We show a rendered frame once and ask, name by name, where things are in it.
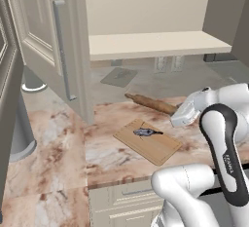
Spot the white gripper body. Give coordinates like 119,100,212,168
170,98,204,129

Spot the wooden rolling pin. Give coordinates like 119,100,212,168
124,93,180,116

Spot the grey raw meat piece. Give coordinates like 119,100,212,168
132,128,164,138

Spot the wooden cutting board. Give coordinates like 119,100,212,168
113,118,184,167

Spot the beige cabinet with shelf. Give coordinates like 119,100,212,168
83,0,249,63

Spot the beige glass-panel cabinet door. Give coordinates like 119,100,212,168
0,0,25,224

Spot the beige drawer front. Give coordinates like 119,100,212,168
111,181,163,207
108,205,164,227

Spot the white wall socket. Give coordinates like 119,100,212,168
171,55,186,73
155,56,168,73

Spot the grey drawer handle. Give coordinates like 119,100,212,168
121,187,154,197

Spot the grey cabinet door handle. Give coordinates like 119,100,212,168
53,0,78,101

